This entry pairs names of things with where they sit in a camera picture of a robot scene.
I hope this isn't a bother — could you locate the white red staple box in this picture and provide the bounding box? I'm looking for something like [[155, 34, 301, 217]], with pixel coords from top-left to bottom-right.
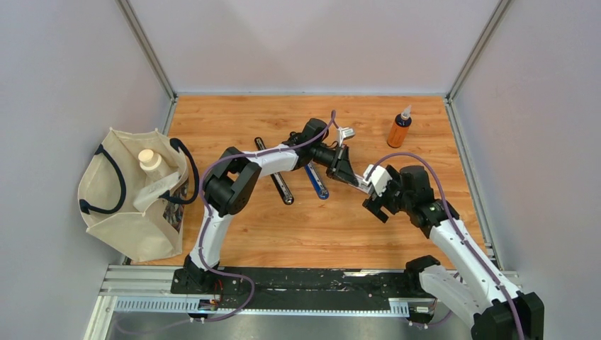
[[352, 174, 371, 193]]

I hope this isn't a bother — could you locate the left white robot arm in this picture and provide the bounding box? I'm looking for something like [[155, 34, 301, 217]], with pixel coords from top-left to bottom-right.
[[180, 118, 359, 294]]

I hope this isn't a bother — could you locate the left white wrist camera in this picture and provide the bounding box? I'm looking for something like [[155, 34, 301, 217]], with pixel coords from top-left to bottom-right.
[[336, 127, 356, 147]]

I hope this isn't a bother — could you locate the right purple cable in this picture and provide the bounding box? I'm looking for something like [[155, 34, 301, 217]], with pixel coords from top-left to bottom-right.
[[366, 152, 527, 340]]

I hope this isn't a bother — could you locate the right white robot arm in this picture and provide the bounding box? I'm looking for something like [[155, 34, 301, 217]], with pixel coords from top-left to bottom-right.
[[362, 164, 544, 339]]

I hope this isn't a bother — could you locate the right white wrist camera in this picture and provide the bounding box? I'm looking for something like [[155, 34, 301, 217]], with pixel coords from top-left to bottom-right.
[[363, 164, 392, 196]]

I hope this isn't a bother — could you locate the blue stapler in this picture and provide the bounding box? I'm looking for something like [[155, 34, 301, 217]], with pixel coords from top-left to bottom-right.
[[304, 161, 330, 200]]

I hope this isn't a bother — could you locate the orange glue bottle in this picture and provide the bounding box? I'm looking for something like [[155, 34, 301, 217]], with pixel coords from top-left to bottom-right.
[[387, 105, 412, 148]]

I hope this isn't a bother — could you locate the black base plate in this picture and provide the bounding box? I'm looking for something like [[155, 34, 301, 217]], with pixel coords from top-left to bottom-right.
[[170, 267, 439, 315]]

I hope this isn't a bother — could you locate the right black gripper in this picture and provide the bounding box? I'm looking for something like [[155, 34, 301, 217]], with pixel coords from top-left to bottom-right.
[[361, 166, 412, 223]]

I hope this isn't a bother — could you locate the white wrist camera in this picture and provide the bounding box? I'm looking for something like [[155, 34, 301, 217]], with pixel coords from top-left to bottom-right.
[[363, 164, 392, 196], [336, 127, 356, 147]]

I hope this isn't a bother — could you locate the beige tote bag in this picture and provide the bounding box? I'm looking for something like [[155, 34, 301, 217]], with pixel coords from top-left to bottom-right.
[[77, 129, 199, 262]]

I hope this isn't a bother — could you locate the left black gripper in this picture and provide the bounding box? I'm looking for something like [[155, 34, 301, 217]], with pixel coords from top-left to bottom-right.
[[311, 144, 359, 188]]

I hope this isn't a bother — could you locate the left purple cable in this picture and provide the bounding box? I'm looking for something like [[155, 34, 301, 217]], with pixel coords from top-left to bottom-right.
[[190, 109, 257, 324]]

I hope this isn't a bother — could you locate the purple cable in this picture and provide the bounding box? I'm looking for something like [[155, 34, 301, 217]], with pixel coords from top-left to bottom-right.
[[366, 152, 527, 340], [190, 109, 257, 324]]

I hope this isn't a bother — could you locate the cream bottle in bag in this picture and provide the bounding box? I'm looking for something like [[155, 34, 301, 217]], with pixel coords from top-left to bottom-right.
[[137, 149, 172, 182]]

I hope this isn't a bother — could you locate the black stapler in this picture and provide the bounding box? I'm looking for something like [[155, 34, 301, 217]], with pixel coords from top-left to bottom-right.
[[254, 137, 294, 205]]

